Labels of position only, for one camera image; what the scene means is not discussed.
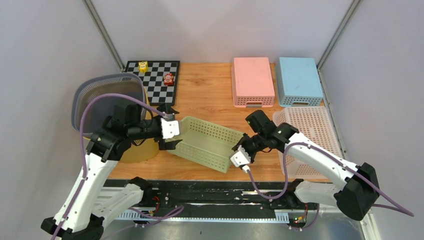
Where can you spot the large white perforated basket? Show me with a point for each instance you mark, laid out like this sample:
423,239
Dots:
314,122

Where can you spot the yellow ribbed bin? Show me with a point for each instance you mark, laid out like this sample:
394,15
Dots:
142,152

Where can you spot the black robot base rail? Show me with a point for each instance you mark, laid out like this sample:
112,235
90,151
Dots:
228,202

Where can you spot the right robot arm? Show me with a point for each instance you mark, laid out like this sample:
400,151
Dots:
353,188

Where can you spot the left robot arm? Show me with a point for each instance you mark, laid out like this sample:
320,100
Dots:
80,218

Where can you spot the green perforated tray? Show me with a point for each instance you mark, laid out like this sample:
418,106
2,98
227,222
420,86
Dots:
206,143

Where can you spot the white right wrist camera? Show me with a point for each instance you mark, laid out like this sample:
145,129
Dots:
240,157

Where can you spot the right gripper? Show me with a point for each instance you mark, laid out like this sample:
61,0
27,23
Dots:
242,141

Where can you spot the yellow owl toy block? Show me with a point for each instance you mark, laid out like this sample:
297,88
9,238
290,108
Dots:
143,66

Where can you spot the blue perforated tray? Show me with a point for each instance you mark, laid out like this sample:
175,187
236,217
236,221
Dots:
298,82

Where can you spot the grey mesh basket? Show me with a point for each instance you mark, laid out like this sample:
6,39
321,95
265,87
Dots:
119,83

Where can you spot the black white checkerboard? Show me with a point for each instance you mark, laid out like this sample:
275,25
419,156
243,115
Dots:
156,92

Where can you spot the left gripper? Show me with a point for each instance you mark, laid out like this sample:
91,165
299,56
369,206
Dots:
162,144

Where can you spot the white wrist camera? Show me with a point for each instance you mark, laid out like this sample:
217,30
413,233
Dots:
240,157
169,128

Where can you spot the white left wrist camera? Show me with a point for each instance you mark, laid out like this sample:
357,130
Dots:
169,128

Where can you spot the pink perforated tray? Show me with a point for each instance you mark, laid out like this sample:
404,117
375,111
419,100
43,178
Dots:
252,82

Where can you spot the red owl toy block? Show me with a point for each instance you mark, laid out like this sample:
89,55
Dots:
169,80

